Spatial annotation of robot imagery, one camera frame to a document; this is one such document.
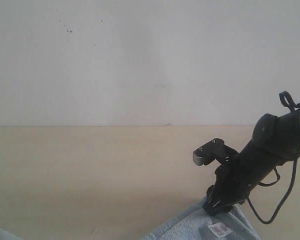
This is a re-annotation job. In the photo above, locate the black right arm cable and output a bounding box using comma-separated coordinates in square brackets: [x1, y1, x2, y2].
[244, 90, 300, 225]

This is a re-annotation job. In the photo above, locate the light blue terry towel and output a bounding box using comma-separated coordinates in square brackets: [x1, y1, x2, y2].
[0, 200, 260, 240]

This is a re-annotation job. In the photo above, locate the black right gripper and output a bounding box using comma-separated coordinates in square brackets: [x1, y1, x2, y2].
[202, 163, 253, 217]

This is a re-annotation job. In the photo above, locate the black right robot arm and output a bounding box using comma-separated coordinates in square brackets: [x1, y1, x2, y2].
[193, 108, 300, 216]

